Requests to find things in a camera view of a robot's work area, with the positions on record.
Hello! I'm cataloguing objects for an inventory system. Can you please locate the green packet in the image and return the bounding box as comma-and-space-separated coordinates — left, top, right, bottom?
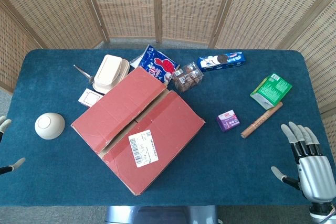
249, 73, 293, 110

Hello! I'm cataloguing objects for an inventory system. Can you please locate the clear plastic chocolate box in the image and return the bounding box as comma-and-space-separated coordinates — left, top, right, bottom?
172, 61, 205, 93

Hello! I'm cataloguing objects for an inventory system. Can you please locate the small purple box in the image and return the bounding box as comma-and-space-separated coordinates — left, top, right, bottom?
216, 109, 240, 132

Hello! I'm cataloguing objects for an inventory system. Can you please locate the blue table cloth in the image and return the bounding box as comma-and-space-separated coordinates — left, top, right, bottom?
0, 48, 336, 207

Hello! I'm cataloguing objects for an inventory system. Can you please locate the red-topped cardboard shipping box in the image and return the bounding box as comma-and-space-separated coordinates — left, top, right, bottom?
71, 66, 205, 196

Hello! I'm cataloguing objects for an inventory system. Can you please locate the small metal utensil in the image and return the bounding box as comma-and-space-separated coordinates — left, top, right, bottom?
73, 64, 95, 84

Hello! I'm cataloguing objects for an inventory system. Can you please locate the woven bamboo folding screen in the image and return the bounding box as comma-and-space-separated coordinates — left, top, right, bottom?
0, 0, 336, 162

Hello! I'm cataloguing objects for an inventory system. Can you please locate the white card with red border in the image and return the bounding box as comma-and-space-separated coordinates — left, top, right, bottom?
78, 88, 103, 108

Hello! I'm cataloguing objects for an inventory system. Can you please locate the beige lidded food container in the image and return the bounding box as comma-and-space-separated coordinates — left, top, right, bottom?
92, 54, 131, 95

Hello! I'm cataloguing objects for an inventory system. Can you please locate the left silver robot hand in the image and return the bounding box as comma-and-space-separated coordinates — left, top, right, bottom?
0, 115, 26, 175

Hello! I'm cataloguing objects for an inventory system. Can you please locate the brown paper tube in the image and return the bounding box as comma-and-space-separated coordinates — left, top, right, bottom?
240, 101, 284, 140

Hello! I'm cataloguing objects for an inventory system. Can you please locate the beige round bowl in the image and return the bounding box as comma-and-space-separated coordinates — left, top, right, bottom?
34, 112, 66, 141

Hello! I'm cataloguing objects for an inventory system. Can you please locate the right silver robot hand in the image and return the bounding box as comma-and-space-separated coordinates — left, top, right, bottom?
270, 121, 336, 204

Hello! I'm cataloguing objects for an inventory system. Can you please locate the blue sandwich cookie box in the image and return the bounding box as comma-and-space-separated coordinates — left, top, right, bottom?
197, 51, 247, 72

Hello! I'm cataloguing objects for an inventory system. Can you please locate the blue and red snack bag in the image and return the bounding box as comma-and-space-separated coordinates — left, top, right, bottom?
130, 45, 181, 84

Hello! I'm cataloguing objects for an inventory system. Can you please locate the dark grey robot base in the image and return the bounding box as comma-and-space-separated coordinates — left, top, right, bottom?
104, 205, 219, 224

